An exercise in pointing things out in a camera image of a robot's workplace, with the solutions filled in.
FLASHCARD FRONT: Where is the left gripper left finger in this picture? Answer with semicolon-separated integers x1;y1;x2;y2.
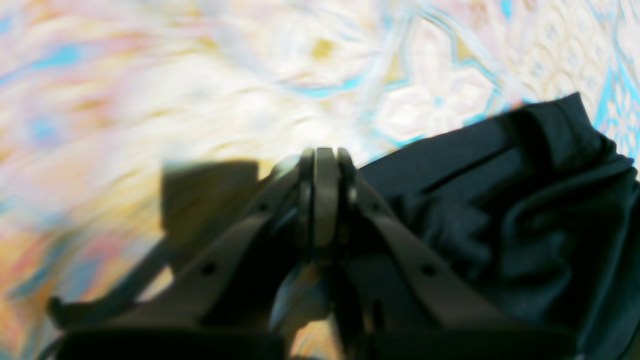
55;148;329;360

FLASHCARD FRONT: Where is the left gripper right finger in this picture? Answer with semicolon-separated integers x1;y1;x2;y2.
327;148;576;360

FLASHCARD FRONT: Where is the black t-shirt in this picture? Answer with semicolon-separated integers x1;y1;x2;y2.
361;92;640;360

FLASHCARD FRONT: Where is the patterned tablecloth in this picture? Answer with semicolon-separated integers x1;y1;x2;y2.
1;0;639;360

